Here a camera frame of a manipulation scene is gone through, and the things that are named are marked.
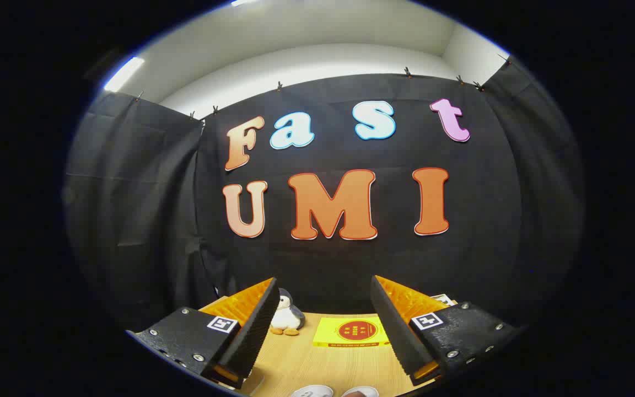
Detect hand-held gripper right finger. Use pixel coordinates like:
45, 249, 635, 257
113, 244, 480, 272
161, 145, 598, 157
370, 275, 529, 387

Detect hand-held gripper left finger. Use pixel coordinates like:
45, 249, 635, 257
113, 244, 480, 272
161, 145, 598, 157
126, 277, 281, 390

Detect penguin plush toy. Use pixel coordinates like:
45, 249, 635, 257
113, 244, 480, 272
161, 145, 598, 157
270, 288, 305, 336

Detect yellow book with red circle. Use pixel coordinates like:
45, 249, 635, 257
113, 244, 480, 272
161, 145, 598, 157
313, 316, 391, 348

